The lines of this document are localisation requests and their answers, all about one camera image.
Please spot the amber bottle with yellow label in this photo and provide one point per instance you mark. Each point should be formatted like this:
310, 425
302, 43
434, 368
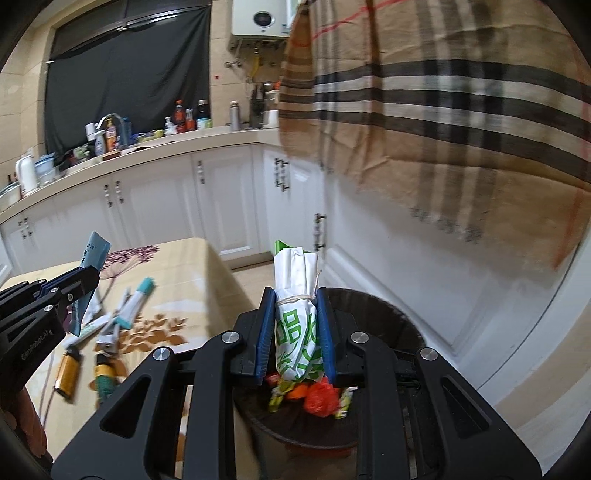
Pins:
68, 374

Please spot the white kettle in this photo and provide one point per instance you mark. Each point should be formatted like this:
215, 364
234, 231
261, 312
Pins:
27, 175

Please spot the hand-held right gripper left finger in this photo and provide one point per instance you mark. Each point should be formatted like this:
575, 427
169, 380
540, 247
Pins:
265, 337

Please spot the yellow green cloth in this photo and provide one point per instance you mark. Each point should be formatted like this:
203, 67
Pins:
151, 135

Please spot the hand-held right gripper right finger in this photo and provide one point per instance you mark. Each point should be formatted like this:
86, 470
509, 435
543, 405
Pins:
325, 337

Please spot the brown wooden tray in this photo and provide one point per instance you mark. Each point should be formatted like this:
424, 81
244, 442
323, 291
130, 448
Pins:
111, 155

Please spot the white base cabinets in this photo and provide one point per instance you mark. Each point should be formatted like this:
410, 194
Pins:
157, 203

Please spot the green bottle with black cap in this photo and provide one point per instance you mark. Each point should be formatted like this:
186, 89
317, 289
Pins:
105, 374

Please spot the dark bottle with red cap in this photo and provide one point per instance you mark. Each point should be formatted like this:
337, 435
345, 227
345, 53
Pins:
180, 117

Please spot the yellow wrapper bundle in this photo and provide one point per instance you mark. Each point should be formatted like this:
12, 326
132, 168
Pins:
277, 394

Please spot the pot with lid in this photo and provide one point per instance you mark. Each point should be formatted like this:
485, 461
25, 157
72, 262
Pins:
10, 196

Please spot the black knife block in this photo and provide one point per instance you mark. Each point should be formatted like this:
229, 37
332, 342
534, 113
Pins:
256, 110

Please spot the beige plaid scarf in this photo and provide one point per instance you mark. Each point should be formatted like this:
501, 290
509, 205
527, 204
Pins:
438, 115

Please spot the white green toothpaste tube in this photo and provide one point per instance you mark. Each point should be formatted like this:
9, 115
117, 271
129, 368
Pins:
94, 326

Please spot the white blue bottle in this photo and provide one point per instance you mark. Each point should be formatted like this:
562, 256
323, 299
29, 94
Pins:
97, 143

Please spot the white pump bottle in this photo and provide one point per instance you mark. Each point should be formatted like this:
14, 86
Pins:
170, 128

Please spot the water filter pitcher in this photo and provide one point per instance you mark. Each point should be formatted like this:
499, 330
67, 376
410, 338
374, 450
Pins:
47, 170

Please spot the green white wrapper bundle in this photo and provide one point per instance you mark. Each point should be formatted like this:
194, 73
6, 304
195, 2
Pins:
344, 402

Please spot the orange dish soap bottle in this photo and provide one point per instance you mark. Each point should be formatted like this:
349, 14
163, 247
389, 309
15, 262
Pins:
111, 138

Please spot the white electric jug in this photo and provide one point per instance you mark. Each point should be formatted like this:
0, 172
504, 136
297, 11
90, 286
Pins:
271, 113

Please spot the grey thermos bottle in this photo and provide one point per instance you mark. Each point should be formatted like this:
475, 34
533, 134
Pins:
235, 117

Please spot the blue white squeeze tube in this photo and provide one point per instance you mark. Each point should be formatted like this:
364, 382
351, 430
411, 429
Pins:
94, 251

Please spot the white paper bundle green print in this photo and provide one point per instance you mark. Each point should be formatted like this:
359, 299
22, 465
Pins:
295, 323

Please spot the white water heater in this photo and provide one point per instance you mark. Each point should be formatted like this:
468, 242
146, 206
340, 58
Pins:
258, 18

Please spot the red plastic bag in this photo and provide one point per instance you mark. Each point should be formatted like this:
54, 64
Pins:
318, 397

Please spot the chrome faucet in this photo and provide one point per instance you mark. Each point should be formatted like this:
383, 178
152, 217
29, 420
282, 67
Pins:
113, 115

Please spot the white tube with teal cap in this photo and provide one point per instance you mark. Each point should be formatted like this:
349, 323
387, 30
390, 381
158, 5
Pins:
138, 300

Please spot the person's left hand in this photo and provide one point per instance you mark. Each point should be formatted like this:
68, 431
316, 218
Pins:
27, 424

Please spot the black curtain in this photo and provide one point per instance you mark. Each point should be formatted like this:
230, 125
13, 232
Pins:
129, 69

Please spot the black trash bin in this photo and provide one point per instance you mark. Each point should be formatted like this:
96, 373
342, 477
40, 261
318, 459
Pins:
392, 323

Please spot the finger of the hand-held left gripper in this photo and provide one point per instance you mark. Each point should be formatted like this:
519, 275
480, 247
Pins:
23, 291
78, 284

